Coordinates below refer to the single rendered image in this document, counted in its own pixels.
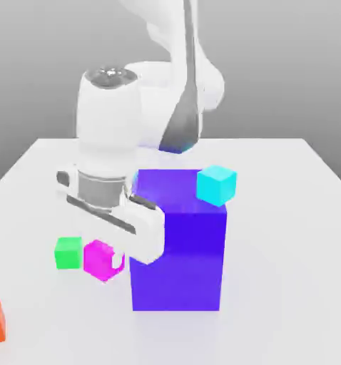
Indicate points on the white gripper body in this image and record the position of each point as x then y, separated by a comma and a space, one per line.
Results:
147, 233

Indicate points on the small cyan cube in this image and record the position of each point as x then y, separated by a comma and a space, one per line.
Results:
216, 185

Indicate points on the large blue box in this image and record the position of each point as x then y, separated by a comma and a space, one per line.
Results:
187, 256

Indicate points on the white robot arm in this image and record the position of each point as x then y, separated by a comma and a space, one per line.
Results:
107, 114

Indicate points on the small magenta cube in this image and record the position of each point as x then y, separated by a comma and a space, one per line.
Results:
97, 261

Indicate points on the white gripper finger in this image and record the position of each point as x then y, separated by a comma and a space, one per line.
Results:
118, 260

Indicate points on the small green cube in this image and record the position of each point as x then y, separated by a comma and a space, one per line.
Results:
68, 253

